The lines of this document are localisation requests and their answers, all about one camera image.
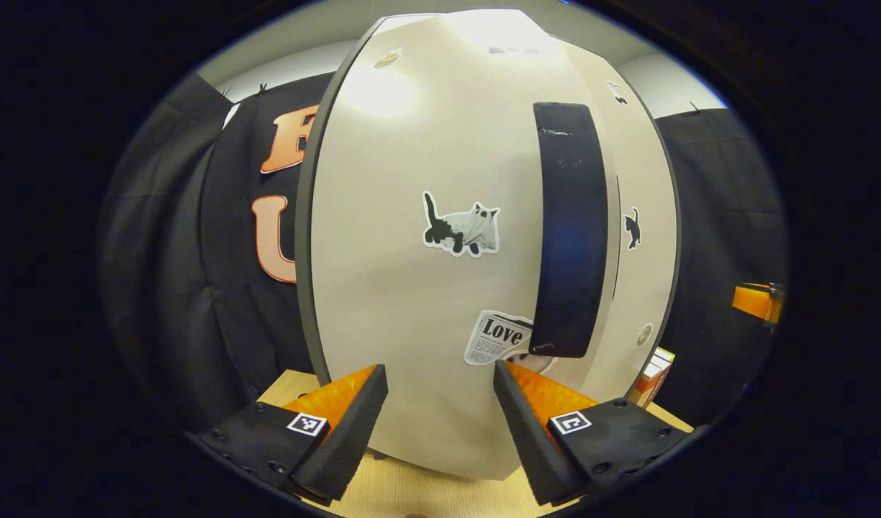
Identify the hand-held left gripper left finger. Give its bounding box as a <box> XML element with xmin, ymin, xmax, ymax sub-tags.
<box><xmin>196</xmin><ymin>363</ymin><xmax>389</xmax><ymax>506</ymax></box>

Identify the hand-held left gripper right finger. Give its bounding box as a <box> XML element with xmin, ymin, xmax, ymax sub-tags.
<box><xmin>493</xmin><ymin>358</ymin><xmax>690</xmax><ymax>506</ymax></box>

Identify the white shoe cabinet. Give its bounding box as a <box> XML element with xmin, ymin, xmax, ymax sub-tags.
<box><xmin>294</xmin><ymin>14</ymin><xmax>373</xmax><ymax>386</ymax></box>

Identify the black backdrop cloth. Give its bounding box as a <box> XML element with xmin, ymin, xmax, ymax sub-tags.
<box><xmin>99</xmin><ymin>72</ymin><xmax>333</xmax><ymax>432</ymax></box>
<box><xmin>653</xmin><ymin>108</ymin><xmax>790</xmax><ymax>432</ymax></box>

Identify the orange white box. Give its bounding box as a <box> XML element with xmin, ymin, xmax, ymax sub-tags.
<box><xmin>625</xmin><ymin>347</ymin><xmax>677</xmax><ymax>409</ymax></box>

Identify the black door handle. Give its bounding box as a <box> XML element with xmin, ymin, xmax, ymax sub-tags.
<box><xmin>528</xmin><ymin>102</ymin><xmax>609</xmax><ymax>359</ymax></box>

